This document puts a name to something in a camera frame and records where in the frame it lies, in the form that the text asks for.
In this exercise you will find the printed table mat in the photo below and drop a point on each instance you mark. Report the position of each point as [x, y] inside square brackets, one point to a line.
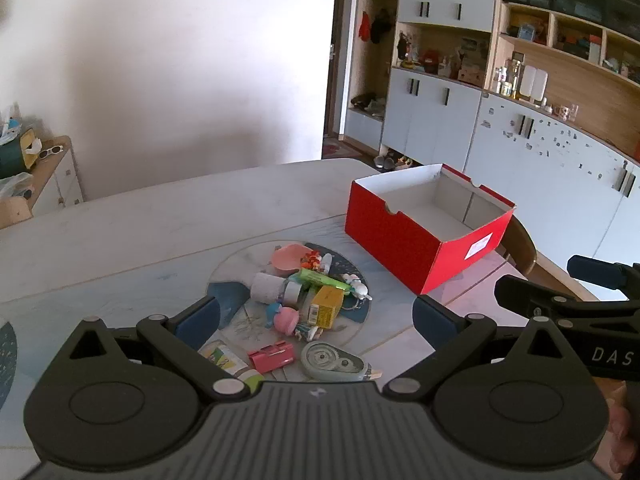
[150, 280]

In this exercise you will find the clear plastic bag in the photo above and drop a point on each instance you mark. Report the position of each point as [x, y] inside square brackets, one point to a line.
[15, 185]

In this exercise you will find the dark shoes on shelf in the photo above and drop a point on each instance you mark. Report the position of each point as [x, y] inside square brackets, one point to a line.
[367, 102]

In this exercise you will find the clear bottle with silver cap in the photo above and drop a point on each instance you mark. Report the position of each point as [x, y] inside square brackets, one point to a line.
[267, 287]

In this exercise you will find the white wooden wall cabinet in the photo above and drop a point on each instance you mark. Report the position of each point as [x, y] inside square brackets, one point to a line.
[550, 160]

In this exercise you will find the red floor rug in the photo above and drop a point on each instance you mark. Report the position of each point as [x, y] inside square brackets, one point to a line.
[340, 149]

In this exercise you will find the wooden chair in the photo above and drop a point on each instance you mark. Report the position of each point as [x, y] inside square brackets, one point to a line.
[522, 247]

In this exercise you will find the pink bowl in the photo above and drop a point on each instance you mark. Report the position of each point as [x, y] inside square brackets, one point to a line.
[287, 259]

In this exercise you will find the grey correction tape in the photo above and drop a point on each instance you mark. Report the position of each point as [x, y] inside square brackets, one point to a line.
[330, 360]

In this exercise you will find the red cardboard box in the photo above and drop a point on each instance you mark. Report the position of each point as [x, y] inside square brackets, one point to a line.
[400, 245]

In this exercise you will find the beige cardboard toy house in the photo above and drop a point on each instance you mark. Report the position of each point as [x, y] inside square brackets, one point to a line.
[472, 70]

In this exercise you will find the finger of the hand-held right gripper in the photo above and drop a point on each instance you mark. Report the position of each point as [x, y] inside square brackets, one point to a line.
[520, 295]
[592, 270]

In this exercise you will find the pink teal toy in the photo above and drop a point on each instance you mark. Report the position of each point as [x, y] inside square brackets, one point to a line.
[286, 320]

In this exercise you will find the white sunglasses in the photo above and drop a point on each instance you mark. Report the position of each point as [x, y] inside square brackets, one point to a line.
[51, 151]

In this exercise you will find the small red stapler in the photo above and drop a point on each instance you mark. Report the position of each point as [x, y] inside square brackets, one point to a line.
[272, 358]

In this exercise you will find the orange toy figure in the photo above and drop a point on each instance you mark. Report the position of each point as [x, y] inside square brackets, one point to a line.
[311, 260]

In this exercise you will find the brown jar with green lid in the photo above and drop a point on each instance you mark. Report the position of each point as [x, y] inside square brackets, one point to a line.
[225, 357]

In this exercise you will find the clear glass cup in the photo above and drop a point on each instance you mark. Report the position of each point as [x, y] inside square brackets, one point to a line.
[573, 112]

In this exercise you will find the person's right hand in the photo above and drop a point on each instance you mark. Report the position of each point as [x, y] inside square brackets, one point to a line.
[621, 427]

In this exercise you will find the red hanging garment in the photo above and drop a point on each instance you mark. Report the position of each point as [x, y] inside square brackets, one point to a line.
[365, 26]

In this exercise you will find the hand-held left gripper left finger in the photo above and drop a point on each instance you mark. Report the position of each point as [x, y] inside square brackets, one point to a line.
[197, 317]

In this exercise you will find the brown door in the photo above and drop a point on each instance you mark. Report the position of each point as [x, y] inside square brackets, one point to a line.
[336, 60]

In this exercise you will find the light green highlighter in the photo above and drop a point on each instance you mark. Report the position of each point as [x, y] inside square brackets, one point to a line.
[320, 278]

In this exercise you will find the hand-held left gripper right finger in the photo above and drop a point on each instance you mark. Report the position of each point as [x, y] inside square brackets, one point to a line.
[432, 317]

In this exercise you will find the low wooden sideboard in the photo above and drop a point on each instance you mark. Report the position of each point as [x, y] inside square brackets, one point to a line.
[55, 180]

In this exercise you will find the white storage containers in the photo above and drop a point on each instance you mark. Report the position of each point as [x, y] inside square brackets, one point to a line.
[533, 82]

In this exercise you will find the yellow green tissue box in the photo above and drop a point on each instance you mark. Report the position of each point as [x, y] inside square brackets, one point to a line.
[20, 152]

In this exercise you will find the grey slippers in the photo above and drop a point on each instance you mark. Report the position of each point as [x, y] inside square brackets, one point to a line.
[384, 162]

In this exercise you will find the small yellow box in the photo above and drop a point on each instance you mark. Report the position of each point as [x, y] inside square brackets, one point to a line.
[326, 305]

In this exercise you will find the beige shoes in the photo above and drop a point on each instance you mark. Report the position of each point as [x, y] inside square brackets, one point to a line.
[404, 162]

